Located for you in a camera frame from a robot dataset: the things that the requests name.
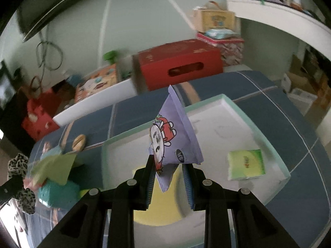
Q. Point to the white tray with mint rim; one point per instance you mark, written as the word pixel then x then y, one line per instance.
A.
pixel 219 124

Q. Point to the black wall television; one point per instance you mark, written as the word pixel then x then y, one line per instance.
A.
pixel 38 10

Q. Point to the floral gift box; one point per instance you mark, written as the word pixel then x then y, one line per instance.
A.
pixel 230 49

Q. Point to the red cardboard box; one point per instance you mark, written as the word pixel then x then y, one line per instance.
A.
pixel 181 56

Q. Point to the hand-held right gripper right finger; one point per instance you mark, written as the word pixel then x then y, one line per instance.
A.
pixel 188 186

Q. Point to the brown cardboard box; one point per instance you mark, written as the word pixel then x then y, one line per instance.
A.
pixel 307 75

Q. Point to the red bag with pompoms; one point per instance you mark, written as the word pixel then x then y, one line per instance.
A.
pixel 38 113

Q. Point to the orange printed box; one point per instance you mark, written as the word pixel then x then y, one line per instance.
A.
pixel 98 82

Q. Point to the purple cartoon tissue packet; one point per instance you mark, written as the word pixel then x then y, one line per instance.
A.
pixel 172 134

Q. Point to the tan bread-shaped toy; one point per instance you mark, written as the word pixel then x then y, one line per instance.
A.
pixel 79 142

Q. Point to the light blue wipes packet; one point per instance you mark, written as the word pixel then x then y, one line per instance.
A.
pixel 219 33

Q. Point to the yellow cardboard box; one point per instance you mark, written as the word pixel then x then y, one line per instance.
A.
pixel 217 18

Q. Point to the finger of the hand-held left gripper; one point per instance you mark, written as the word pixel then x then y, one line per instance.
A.
pixel 9 190

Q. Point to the green tissue packet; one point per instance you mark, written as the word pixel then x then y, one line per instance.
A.
pixel 245 164

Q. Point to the light blue face mask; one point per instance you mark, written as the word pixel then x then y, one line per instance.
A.
pixel 56 152

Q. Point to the white foam board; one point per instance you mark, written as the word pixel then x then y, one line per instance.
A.
pixel 85 108

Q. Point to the blue plaid blanket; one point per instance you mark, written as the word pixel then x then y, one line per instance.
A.
pixel 284 134

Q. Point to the dark monitor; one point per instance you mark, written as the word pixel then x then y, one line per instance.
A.
pixel 6 87

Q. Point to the white storage box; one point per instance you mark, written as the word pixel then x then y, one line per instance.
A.
pixel 297 95

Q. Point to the teal fuzzy item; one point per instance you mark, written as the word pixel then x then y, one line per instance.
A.
pixel 74 80

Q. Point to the white desk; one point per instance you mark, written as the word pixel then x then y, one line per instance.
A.
pixel 271 13

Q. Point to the yellow round pad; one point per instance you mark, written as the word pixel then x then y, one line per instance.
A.
pixel 165 209

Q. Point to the pink floral scrunchie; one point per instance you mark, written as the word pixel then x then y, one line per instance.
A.
pixel 46 147

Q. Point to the leopard print scrunchie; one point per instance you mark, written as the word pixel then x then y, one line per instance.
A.
pixel 16 165

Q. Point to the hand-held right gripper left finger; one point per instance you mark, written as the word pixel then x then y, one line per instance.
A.
pixel 150 183

